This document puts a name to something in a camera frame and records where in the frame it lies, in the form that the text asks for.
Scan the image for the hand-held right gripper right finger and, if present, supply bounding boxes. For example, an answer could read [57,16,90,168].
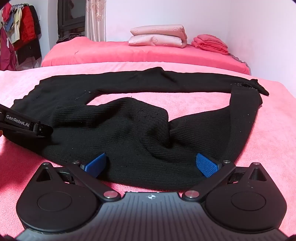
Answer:
[181,152,266,202]

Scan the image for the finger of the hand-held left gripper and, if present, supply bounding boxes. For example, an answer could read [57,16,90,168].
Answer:
[32,122,54,138]

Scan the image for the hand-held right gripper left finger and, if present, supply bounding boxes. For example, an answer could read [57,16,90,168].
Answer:
[35,152,121,202]

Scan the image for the black knit pants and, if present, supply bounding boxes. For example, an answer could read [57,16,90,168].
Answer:
[10,67,270,191]

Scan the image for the pink fleece blanket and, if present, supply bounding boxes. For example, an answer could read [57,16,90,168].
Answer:
[0,61,296,241]

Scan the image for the maroon hanging garment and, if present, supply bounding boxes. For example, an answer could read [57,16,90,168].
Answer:
[0,28,18,71]

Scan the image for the cream hanging garment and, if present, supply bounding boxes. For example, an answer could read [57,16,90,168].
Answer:
[10,8,23,44]

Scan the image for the red puffer jacket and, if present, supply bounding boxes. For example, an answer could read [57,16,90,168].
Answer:
[14,5,38,51]

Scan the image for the dark wooden cabinet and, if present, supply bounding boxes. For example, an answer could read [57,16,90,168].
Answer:
[57,0,86,44]

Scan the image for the bed with red cover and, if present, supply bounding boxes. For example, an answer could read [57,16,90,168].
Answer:
[41,37,251,75]

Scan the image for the folded red blanket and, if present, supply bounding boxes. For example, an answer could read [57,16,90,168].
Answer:
[191,34,230,55]

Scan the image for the pink patterned curtain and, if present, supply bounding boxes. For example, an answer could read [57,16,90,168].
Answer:
[85,0,107,42]

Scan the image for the folded pale pink quilt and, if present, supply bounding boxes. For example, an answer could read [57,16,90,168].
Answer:
[128,24,188,49]

